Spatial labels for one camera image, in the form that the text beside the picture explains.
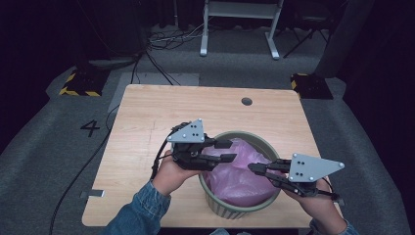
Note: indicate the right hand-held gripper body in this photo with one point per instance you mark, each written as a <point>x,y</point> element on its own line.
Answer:
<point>310,168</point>

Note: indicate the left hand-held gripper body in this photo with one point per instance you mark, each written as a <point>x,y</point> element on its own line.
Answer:
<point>187,153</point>

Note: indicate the pink plastic bag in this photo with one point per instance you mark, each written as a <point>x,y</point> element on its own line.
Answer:
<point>238,186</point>

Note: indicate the green plastic bin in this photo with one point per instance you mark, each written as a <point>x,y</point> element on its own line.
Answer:
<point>225,210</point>

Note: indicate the person's left hand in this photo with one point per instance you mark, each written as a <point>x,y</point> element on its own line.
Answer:
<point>169,178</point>

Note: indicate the person's right hand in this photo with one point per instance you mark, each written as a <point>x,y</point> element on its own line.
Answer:
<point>323,209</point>

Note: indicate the dark round table grommet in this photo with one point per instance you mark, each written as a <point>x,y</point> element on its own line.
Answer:
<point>247,101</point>

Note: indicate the person's legs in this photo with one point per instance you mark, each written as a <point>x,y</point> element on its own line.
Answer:
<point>218,232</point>

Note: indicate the black yellow striped base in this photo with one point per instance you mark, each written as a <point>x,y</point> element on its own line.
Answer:
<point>313,86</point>
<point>83,83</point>

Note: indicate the grey tape strip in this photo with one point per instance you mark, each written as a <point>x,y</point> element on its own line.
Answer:
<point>93,194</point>

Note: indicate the dark stand with grey base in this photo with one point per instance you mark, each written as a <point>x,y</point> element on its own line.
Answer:
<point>111,61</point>

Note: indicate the black tripod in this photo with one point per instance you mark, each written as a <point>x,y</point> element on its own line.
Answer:
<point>305,37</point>

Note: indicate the grey column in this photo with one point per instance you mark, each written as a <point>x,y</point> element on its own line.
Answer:
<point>342,39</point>

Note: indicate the white metal stand frame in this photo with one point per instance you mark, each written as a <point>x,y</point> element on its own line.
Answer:
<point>204,32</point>

